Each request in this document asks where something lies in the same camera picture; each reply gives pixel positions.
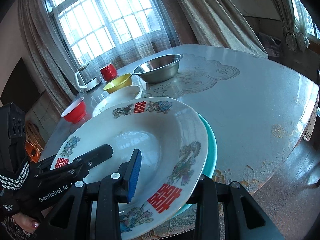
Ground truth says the large white dragon plate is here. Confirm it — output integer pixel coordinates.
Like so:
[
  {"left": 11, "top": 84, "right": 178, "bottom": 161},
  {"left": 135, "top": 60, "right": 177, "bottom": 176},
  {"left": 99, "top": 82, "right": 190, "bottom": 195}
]
[{"left": 51, "top": 97, "right": 208, "bottom": 239}]

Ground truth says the red plastic bowl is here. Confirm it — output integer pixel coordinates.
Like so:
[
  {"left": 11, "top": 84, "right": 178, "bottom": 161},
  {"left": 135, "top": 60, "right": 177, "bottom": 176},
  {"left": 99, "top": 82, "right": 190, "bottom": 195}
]
[{"left": 61, "top": 97, "right": 86, "bottom": 124}]

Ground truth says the white rose deep plate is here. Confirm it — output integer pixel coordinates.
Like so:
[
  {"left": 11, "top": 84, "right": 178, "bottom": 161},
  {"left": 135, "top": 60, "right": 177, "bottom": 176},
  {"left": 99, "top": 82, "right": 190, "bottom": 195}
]
[{"left": 92, "top": 85, "right": 143, "bottom": 117}]

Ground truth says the teal round plate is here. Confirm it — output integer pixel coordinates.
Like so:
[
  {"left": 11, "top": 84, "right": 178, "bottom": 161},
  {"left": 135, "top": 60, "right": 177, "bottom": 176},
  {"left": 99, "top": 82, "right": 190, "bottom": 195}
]
[{"left": 172, "top": 113, "right": 218, "bottom": 218}]

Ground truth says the yellow plastic bowl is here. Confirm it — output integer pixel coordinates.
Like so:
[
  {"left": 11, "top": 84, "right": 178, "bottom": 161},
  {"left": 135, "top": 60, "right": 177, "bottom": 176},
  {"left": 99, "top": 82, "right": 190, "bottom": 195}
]
[{"left": 103, "top": 74, "right": 132, "bottom": 94}]

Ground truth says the stainless steel bowl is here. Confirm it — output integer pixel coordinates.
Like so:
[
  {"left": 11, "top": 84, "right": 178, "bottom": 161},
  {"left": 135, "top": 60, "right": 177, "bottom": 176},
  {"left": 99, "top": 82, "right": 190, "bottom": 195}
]
[{"left": 132, "top": 54, "right": 183, "bottom": 84}]

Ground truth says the person's left hand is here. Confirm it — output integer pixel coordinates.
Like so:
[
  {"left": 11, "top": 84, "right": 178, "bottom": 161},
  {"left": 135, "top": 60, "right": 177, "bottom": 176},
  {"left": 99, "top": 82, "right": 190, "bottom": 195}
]
[{"left": 12, "top": 213, "right": 39, "bottom": 233}]

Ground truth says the black television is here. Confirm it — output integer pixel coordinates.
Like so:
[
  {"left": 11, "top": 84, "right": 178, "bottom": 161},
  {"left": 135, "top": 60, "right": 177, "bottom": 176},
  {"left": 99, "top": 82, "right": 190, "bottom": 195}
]
[{"left": 1, "top": 58, "right": 41, "bottom": 113}]

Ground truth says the red mug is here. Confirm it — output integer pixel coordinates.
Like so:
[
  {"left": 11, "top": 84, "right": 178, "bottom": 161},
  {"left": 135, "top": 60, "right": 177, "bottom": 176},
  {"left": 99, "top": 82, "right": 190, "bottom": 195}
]
[{"left": 100, "top": 64, "right": 118, "bottom": 82}]

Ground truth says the glass electric kettle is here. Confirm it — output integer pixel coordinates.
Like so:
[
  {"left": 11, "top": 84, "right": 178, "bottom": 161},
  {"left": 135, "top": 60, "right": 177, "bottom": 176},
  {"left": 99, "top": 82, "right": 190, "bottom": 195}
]
[{"left": 74, "top": 63, "right": 102, "bottom": 92}]

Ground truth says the sheer white curtain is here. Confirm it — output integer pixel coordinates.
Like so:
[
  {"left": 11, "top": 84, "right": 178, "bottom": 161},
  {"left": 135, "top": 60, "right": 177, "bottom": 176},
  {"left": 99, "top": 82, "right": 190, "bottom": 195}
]
[{"left": 44, "top": 0, "right": 179, "bottom": 70}]

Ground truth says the beige curtain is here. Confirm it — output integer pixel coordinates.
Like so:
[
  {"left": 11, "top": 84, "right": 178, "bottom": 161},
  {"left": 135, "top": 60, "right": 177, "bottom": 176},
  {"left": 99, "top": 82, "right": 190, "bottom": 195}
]
[{"left": 161, "top": 0, "right": 267, "bottom": 58}]

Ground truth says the right window curtain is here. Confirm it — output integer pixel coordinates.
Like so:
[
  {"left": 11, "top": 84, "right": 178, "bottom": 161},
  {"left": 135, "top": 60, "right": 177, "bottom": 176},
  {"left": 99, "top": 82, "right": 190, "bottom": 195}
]
[{"left": 272, "top": 0, "right": 310, "bottom": 52}]

